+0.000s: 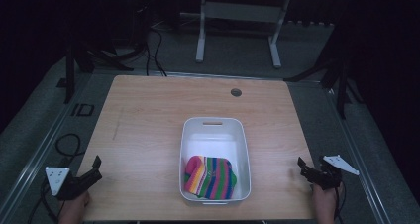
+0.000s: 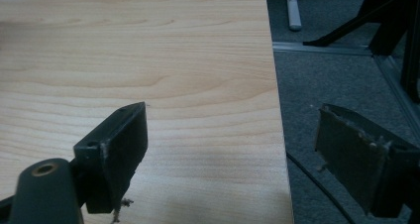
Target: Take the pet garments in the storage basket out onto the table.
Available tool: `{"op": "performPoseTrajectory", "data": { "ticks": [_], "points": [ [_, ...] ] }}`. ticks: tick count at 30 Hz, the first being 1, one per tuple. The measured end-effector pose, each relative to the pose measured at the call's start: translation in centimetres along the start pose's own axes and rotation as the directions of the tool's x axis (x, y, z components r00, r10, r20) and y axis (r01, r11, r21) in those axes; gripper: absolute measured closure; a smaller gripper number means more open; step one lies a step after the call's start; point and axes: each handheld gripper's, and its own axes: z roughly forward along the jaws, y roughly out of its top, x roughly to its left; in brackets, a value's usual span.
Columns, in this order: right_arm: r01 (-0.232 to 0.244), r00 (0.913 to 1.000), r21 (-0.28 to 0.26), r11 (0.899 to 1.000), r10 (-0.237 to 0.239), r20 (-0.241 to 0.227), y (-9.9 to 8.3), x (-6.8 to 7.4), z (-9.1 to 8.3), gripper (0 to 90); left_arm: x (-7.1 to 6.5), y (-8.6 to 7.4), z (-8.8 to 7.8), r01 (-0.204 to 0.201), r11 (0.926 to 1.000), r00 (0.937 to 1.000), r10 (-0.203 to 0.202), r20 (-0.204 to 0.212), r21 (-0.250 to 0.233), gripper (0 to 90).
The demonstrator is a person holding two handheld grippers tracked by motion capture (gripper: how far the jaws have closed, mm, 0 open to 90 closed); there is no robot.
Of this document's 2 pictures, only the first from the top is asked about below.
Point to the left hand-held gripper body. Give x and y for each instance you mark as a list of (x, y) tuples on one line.
[(67, 184)]

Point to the white metal table frame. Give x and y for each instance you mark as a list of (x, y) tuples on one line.
[(240, 25)]

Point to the black stand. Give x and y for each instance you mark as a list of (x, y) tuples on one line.
[(333, 72), (85, 52)]

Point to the striped colourful sock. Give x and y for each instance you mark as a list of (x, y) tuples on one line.
[(209, 177)]

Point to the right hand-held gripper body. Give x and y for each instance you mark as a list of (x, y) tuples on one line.
[(327, 175)]

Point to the person's right hand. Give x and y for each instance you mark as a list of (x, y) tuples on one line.
[(324, 204)]

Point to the person's left hand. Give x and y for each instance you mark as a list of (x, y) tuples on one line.
[(73, 209)]

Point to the white plastic basket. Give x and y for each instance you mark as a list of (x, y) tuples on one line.
[(214, 160)]

